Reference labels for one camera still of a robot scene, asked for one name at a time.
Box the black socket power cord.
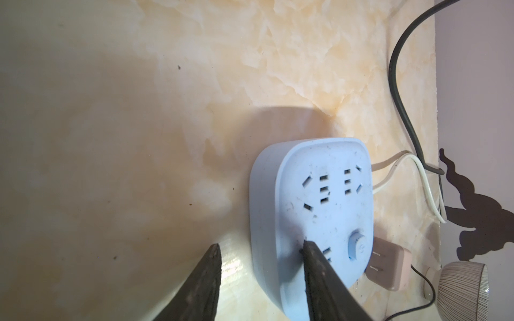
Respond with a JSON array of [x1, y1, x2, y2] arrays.
[[387, 0, 463, 176]]

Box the light blue round socket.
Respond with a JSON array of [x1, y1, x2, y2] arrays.
[[249, 138, 373, 320]]

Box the pink charger adapter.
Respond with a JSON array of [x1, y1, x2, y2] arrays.
[[365, 237, 412, 292]]

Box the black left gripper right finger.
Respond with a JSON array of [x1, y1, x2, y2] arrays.
[[302, 241, 371, 320]]

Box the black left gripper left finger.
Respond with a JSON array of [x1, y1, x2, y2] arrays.
[[154, 243, 222, 320]]

